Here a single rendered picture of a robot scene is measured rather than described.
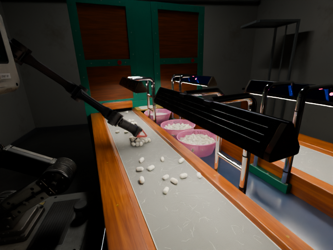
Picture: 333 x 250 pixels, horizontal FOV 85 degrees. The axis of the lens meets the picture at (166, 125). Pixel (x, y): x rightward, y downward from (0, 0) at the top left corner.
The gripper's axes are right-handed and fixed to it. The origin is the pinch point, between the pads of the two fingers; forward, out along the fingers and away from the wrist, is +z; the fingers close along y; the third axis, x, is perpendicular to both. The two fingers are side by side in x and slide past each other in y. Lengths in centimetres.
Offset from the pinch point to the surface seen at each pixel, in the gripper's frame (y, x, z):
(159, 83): 83, -46, 21
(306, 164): -67, -34, 46
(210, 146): -31.0, -17.0, 23.6
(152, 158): -27.6, 4.9, -3.0
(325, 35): 49, -226, 171
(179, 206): -64, 7, -6
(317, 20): 65, -245, 161
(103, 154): -14.3, 17.3, -22.7
